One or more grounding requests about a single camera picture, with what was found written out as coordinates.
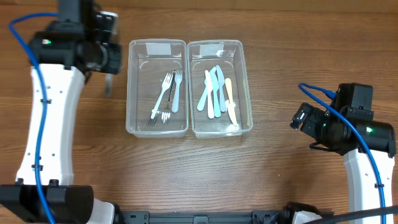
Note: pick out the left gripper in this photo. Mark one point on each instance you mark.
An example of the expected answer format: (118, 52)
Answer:
(108, 83)

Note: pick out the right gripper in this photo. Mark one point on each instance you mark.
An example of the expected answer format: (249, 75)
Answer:
(315, 146)

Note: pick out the white plastic fork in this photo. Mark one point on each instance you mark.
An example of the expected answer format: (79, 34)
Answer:
(164, 87)

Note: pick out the pale blue plastic fork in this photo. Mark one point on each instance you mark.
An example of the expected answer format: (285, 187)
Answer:
(178, 80)

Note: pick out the silver metal fork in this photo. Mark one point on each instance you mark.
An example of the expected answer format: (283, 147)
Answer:
(108, 84)
(152, 121)

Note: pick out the yellow plastic knife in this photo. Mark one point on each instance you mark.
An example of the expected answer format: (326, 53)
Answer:
(230, 103)

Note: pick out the cream plastic knife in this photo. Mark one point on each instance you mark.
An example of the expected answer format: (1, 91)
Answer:
(209, 86)

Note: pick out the pale blue knife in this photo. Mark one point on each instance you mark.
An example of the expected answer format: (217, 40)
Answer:
(221, 82)
(215, 84)

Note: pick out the pale blue knife angled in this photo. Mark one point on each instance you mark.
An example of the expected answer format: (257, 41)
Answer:
(201, 103)

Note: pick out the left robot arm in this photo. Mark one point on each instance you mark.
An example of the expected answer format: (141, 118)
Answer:
(81, 39)

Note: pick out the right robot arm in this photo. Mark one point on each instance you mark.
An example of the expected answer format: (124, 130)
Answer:
(344, 124)

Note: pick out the left clear plastic container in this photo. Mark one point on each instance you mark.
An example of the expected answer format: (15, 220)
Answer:
(149, 61)

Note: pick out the clear plastic container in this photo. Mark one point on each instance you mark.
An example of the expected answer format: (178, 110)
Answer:
(229, 55)
(149, 61)

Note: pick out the right clear plastic container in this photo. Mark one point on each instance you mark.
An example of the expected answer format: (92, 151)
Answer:
(229, 55)

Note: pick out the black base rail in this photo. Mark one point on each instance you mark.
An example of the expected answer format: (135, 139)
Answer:
(285, 215)

